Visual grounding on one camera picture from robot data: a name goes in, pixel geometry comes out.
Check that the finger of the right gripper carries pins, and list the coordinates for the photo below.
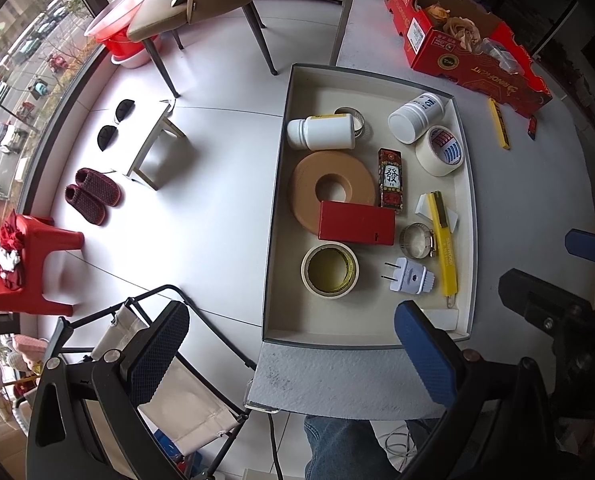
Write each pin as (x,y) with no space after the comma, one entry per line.
(580,244)

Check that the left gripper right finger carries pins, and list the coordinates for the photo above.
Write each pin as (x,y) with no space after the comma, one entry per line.
(435,356)

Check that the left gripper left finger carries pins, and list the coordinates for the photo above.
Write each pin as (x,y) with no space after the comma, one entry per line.
(151,351)

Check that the white power plug adapter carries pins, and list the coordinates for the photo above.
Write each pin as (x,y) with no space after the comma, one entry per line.
(409,277)

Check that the metal hose clamp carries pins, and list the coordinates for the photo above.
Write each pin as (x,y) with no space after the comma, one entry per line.
(359,122)
(417,241)

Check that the yellow utility knife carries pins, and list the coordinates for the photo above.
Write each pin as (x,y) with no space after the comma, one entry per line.
(444,246)

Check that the yellow-core masking tape roll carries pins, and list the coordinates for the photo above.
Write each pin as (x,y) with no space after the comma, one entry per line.
(330,270)

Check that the white rectangular block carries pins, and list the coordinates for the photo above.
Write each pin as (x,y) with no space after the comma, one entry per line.
(423,210)

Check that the red rectangular box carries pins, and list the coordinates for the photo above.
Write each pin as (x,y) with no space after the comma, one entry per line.
(356,223)

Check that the red black patterned small box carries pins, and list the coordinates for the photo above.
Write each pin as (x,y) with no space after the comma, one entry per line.
(391,193)

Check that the white masking tape roll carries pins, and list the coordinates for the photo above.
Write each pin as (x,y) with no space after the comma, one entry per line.
(439,151)

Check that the yellow label pill bottle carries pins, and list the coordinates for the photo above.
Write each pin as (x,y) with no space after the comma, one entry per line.
(322,132)

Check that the blue jeans leg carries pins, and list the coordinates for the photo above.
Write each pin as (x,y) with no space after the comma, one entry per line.
(345,449)

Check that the red lighter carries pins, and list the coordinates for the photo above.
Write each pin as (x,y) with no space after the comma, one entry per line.
(531,129)

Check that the red plastic stool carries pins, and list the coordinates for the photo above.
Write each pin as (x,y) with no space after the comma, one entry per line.
(25,243)

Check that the yellow blade case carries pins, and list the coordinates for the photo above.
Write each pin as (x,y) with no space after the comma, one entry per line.
(499,124)

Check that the dark red slipper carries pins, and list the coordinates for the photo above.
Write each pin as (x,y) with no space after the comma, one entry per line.
(87,206)
(99,186)

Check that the small white wooden stool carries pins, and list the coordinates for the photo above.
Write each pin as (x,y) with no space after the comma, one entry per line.
(147,134)

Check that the white blue-label pill bottle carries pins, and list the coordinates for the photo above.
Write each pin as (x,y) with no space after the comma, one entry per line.
(410,121)

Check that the black shoe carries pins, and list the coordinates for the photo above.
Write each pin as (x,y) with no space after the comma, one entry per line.
(106,136)
(123,110)

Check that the red fruit cardboard box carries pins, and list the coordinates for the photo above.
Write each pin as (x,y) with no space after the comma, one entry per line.
(455,40)

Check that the red plastic basin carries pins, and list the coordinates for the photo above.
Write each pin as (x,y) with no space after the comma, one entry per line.
(110,28)

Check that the beige chair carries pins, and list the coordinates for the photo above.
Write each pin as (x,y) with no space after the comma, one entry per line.
(155,17)

